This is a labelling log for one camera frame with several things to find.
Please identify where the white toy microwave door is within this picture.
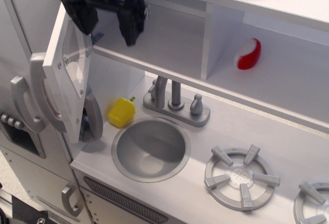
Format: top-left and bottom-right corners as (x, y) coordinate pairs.
(43, 5), (93, 143)

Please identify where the grey microwave door handle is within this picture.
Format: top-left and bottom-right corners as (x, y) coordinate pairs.
(29, 52), (66, 133)

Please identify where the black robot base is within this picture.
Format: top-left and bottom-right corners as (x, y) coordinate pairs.
(1, 184), (51, 223)

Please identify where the yellow toy bell pepper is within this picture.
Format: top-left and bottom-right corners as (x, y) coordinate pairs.
(107, 97), (136, 127)

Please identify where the grey toy faucet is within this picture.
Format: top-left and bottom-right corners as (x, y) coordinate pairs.
(143, 76), (211, 127)

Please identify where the round silver sink bowl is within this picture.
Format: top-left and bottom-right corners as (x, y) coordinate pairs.
(112, 117), (191, 183)

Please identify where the red white toy apple slice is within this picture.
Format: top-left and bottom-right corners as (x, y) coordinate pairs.
(234, 38), (262, 70)

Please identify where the grey fridge ice dispenser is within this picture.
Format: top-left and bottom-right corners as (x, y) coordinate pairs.
(1, 111), (46, 159)

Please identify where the grey oven vent panel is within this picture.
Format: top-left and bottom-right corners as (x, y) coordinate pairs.
(83, 177), (168, 223)

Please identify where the grey toy stove burner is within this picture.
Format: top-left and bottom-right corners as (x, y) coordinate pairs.
(204, 145), (281, 212)

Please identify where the grey toy wall phone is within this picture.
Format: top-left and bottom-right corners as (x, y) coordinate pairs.
(79, 84), (103, 143)

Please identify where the grey fridge door handle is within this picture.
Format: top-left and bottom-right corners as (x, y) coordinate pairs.
(10, 75), (45, 134)

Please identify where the grey lower fridge handle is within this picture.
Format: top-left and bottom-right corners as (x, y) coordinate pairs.
(61, 183), (83, 217)

